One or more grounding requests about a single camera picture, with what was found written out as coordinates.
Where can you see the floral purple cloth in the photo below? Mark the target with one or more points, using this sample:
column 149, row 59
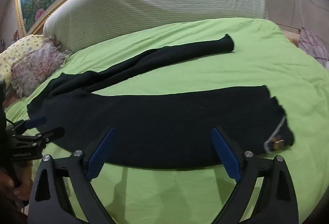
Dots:
column 313, row 46

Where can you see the yellow floral pillow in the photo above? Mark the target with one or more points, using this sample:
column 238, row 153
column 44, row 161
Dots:
column 15, row 51

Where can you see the black pants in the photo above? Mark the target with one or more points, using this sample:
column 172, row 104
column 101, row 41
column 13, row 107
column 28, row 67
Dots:
column 167, row 121

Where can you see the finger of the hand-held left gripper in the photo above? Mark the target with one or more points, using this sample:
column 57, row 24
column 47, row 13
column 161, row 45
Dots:
column 48, row 135
column 36, row 122

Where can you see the person's left hand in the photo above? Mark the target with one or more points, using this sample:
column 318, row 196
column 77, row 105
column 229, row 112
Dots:
column 15, row 191

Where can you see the white ribbed pillow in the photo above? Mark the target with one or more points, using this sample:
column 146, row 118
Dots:
column 154, row 0

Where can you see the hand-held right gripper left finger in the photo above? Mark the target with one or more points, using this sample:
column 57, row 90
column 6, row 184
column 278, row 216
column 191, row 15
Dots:
column 99, row 155

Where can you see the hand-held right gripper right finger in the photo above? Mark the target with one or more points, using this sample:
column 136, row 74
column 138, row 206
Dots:
column 226, row 155

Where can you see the pink floral pillow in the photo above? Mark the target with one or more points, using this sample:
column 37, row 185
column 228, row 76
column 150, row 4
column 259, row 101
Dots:
column 36, row 67

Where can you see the green bed sheet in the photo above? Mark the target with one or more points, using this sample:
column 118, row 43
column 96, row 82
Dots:
column 185, row 72

